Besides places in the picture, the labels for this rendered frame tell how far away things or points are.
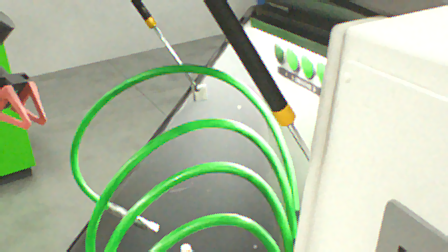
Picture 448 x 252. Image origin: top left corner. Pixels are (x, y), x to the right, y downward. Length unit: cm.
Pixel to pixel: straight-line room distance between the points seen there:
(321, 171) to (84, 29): 695
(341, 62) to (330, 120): 5
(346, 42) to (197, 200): 84
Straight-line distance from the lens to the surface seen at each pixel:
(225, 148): 131
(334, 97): 56
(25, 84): 113
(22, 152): 438
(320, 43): 94
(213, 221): 71
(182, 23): 776
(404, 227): 46
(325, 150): 58
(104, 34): 752
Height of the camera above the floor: 167
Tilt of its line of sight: 23 degrees down
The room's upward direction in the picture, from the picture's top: 10 degrees counter-clockwise
